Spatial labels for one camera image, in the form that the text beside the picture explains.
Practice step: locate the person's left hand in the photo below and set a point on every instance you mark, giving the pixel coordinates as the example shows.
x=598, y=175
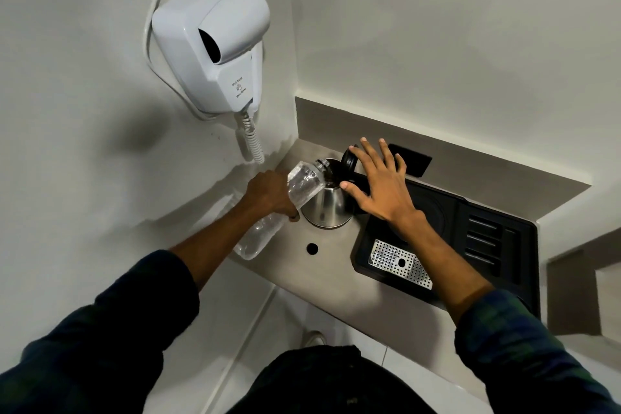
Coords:
x=266, y=193

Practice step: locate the person's right hand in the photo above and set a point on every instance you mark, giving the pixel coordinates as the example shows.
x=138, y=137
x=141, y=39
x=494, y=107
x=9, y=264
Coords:
x=388, y=193

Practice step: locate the person's left fingers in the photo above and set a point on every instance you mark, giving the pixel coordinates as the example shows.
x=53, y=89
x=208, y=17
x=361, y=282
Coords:
x=293, y=215

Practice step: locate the person's right middle finger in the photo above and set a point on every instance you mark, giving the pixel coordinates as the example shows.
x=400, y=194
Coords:
x=374, y=156

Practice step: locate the person's right little finger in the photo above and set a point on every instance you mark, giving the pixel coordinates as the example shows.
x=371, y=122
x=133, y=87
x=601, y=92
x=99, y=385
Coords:
x=402, y=170

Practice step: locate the person's right thumb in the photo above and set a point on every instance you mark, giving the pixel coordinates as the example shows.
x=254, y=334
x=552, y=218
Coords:
x=353, y=189

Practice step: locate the stainless steel electric kettle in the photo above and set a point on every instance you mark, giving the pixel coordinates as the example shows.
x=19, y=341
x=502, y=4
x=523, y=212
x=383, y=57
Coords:
x=330, y=207

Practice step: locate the clear plastic water bottle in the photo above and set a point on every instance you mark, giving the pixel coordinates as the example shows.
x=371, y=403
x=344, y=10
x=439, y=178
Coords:
x=306, y=181

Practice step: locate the person's left forearm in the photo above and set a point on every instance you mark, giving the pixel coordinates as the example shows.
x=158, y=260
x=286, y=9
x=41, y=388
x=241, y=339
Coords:
x=208, y=244

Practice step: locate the person's right forearm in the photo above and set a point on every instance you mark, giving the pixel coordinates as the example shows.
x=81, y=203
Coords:
x=451, y=273

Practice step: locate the perforated metal drip plate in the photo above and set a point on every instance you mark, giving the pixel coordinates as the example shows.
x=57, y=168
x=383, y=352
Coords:
x=400, y=265

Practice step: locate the black plastic tray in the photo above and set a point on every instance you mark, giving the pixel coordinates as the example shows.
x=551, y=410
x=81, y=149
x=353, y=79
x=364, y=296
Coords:
x=490, y=234

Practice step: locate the person's white shoe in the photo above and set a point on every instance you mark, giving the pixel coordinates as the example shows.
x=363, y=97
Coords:
x=314, y=338

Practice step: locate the person's dark trousers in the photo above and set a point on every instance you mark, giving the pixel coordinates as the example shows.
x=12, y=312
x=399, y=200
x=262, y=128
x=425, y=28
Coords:
x=334, y=379

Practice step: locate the black wall socket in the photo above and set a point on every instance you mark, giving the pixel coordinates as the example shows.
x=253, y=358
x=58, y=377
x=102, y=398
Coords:
x=415, y=161

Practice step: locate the white wall-mounted hair dryer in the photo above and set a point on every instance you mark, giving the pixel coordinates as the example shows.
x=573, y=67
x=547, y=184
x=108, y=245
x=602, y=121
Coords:
x=208, y=40

